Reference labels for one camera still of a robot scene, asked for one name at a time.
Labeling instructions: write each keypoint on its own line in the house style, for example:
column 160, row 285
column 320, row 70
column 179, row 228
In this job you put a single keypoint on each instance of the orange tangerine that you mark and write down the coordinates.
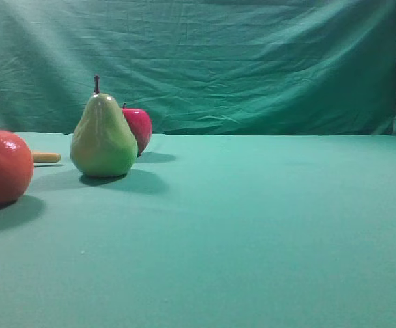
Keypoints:
column 16, row 167

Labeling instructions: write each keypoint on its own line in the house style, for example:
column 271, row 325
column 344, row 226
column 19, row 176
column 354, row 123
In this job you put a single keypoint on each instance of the red apple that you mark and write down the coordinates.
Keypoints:
column 140, row 124

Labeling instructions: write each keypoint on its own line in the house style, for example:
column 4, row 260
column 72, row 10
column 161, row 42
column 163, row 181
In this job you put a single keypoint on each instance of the green backdrop cloth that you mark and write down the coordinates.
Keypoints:
column 203, row 67

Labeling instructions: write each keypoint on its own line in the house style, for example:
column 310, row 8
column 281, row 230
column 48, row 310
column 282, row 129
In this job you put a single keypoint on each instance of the green pear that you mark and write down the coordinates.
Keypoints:
column 103, row 145

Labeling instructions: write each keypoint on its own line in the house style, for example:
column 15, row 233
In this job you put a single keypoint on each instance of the green tablecloth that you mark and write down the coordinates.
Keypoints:
column 207, row 231

